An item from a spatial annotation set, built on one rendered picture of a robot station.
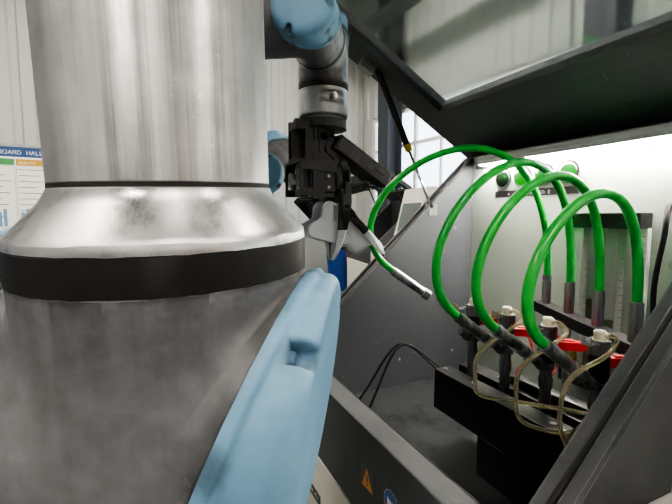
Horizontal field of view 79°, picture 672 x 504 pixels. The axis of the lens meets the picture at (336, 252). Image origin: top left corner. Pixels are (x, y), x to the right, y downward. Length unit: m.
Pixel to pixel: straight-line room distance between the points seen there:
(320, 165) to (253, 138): 0.43
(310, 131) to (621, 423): 0.51
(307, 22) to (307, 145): 0.17
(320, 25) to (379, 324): 0.76
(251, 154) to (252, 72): 0.03
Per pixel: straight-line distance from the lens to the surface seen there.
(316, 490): 0.98
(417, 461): 0.63
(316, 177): 0.60
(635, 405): 0.54
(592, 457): 0.52
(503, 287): 1.15
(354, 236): 0.82
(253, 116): 0.17
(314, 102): 0.62
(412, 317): 1.13
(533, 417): 0.73
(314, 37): 0.53
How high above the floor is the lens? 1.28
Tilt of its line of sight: 5 degrees down
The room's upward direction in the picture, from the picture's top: straight up
